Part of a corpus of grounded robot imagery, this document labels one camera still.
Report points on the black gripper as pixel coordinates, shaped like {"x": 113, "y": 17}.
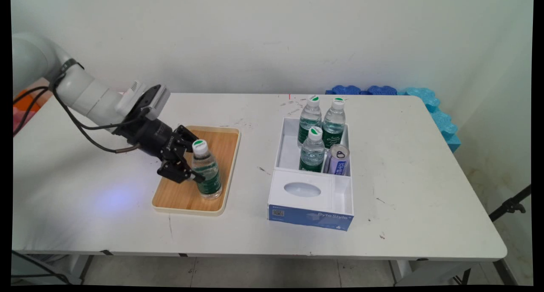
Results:
{"x": 151, "y": 137}

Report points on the clear water bottle green label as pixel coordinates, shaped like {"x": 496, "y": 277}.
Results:
{"x": 309, "y": 117}
{"x": 334, "y": 124}
{"x": 312, "y": 154}
{"x": 208, "y": 177}

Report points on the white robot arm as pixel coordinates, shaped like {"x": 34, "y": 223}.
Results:
{"x": 80, "y": 88}

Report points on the wooden tray with cream rim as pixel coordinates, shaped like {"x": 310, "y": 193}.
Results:
{"x": 178, "y": 198}

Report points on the white and blue cardboard box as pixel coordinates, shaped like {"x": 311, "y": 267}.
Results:
{"x": 310, "y": 217}

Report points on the orange object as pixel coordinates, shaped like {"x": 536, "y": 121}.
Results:
{"x": 35, "y": 107}

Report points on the purple and white drink can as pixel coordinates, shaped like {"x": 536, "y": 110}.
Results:
{"x": 338, "y": 162}

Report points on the pink object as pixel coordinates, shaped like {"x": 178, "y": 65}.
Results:
{"x": 18, "y": 120}

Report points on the dark blue foam mat piece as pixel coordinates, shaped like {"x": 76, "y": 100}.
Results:
{"x": 381, "y": 90}
{"x": 346, "y": 89}

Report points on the light blue foam mat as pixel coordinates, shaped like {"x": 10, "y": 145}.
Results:
{"x": 442, "y": 120}

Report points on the black tripod leg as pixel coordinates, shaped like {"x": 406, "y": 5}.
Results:
{"x": 510, "y": 206}

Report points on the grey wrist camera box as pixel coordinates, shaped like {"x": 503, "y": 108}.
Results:
{"x": 148, "y": 97}

